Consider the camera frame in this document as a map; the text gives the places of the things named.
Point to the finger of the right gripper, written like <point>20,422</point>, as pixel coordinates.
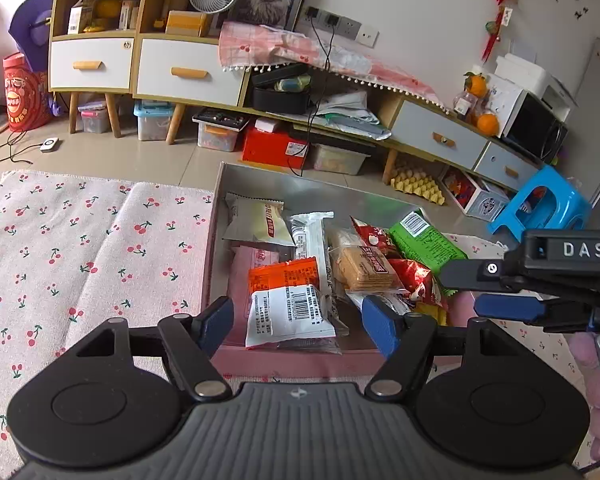
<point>509,308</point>
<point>474,275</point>

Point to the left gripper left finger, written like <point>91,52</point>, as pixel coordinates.
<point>189,344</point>

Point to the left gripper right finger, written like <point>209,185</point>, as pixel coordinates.
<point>407,344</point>

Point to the yellow snack bag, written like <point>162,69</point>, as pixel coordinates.
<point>436,312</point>

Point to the green snack bag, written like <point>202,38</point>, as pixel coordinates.
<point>420,241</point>

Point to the biscuit packet clear wrap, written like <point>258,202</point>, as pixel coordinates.
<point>359,267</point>

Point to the pink rice cake packet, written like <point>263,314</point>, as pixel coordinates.
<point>245,259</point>

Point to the red snack bag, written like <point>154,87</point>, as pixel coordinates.
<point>376,237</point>
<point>418,281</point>

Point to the orange and white sachet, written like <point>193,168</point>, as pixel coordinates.
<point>285,304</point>

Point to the pale yellow cake packet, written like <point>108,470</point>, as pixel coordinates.
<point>255,220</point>

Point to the long silver snack bar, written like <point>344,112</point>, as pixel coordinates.
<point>309,235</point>

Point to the orange barcode snack packet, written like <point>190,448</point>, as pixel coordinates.
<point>397,302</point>

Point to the person's hand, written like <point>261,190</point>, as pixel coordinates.
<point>583,349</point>

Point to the blue plastic stool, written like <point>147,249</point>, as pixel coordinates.
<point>546,201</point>

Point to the yellow egg tray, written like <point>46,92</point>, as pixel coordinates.
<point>415,181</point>

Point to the orange fruit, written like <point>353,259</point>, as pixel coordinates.
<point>488,124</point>

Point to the cherry print floor cloth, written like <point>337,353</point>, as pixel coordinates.
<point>75,251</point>

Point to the pink cardboard box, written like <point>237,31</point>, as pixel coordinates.
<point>342,356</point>

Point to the red storage box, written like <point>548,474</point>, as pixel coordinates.
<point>274,149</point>

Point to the black open case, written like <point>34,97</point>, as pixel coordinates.
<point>282,90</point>

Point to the red cartoon barrel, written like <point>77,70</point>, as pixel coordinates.
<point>26,94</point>

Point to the pink cloth on cabinet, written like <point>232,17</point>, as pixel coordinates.
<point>244,45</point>

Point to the wooden TV cabinet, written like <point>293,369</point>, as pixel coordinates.
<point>146,63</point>

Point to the purple hat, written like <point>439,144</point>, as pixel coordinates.
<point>30,28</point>

